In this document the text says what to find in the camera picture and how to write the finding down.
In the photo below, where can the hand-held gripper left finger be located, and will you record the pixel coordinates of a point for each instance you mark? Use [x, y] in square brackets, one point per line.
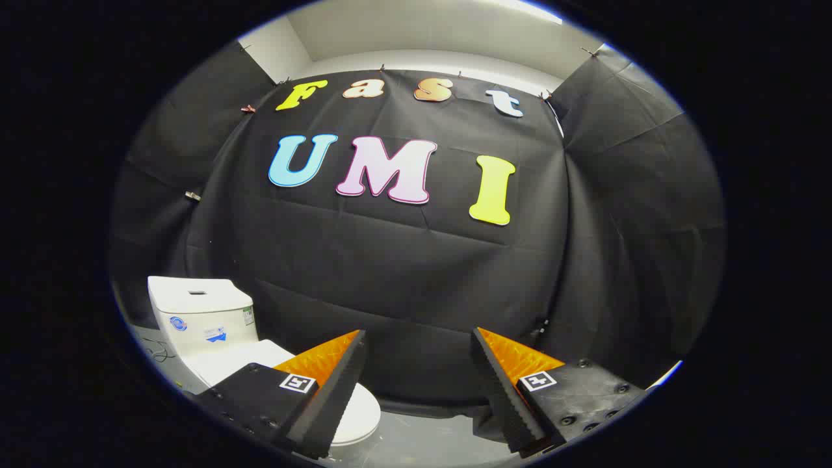
[328, 403]

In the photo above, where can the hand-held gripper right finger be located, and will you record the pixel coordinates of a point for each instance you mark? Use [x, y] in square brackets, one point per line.
[507, 403]

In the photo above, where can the white toilet lid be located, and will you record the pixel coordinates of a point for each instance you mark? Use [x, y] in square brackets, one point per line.
[227, 364]

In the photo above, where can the white toilet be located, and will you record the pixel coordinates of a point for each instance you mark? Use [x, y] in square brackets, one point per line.
[195, 305]

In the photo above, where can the black backdrop cloth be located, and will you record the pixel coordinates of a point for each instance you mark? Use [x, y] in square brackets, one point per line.
[390, 273]

